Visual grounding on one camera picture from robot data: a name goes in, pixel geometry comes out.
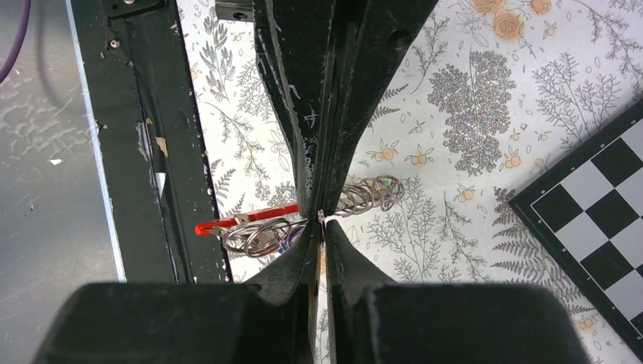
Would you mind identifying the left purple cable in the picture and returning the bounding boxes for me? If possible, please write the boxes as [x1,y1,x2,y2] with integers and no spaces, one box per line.
[0,0,33,86]

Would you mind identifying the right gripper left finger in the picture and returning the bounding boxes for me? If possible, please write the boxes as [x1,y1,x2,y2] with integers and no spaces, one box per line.
[33,221,322,363]

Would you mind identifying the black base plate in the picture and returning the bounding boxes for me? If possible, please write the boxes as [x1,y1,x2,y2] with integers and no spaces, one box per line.
[67,1,231,284]

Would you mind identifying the black grey checkerboard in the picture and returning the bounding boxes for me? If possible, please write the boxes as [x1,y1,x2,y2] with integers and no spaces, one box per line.
[510,102,642,356]

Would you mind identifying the floral table mat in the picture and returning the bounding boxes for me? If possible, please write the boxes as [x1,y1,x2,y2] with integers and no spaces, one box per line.
[177,1,642,363]

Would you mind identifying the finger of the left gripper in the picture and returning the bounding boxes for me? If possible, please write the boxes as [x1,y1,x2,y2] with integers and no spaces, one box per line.
[252,1,336,213]
[321,1,437,213]

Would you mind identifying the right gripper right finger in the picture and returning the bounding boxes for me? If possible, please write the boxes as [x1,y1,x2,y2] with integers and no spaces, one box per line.
[324,221,589,363]

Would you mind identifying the blue tag key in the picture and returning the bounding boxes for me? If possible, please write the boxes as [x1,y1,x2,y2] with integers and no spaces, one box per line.
[278,225,304,254]

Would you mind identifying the red tag key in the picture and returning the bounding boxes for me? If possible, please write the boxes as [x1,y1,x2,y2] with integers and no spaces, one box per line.
[194,203,299,237]

